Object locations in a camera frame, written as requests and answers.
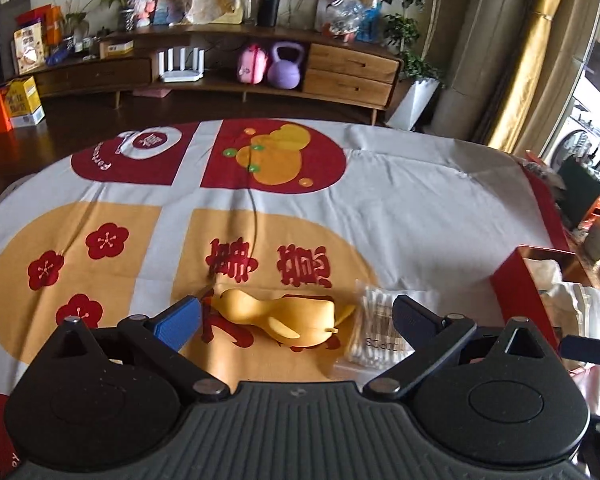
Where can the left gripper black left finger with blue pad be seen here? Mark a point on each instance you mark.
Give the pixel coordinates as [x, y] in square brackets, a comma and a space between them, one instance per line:
[155, 343]

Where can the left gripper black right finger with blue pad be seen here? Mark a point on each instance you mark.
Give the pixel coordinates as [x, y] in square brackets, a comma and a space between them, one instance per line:
[436, 342]

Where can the cream waffle towel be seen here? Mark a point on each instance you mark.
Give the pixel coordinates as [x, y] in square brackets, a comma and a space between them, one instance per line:
[572, 308]

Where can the red metal tin box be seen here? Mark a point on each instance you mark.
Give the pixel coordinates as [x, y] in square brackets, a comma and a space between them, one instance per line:
[515, 290]

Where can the cotton swab packet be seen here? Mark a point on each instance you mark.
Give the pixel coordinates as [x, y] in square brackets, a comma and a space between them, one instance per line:
[374, 344]

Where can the printed white red tablecloth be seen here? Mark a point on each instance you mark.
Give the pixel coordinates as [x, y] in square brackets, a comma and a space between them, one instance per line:
[270, 207]

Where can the orange green tissue box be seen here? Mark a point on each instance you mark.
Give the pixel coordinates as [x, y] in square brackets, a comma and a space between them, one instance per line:
[580, 199]

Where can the white square planter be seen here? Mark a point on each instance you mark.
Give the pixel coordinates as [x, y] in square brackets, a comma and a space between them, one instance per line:
[409, 102]

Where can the white wifi router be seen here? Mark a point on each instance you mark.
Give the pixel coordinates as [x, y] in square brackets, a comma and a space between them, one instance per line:
[181, 65]

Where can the yellow cardboard box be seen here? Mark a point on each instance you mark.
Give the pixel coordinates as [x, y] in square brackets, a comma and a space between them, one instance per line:
[23, 103]

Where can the purple kettlebell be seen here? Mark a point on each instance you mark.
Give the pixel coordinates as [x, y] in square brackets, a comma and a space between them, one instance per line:
[285, 74]

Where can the wooden tv cabinet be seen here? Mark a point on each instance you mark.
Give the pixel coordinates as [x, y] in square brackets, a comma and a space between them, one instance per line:
[352, 73]

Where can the snack box on cabinet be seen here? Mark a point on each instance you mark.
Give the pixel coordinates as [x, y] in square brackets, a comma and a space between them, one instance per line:
[29, 48]

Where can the clear plastic bag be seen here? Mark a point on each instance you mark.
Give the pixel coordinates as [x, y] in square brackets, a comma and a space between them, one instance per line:
[343, 19]

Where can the small potted plant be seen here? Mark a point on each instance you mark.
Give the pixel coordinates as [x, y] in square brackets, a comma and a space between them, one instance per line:
[117, 2]

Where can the beige covered standing unit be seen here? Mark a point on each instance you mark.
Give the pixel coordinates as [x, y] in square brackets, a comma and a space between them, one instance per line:
[487, 39]

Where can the green potted tree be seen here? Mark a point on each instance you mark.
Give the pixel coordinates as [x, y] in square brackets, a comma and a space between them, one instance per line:
[411, 32]

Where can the black cylinder speaker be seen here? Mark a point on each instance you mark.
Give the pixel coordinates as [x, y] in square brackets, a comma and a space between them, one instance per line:
[267, 11]

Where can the golden curtain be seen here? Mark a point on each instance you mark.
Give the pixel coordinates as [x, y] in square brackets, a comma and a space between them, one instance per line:
[514, 109]

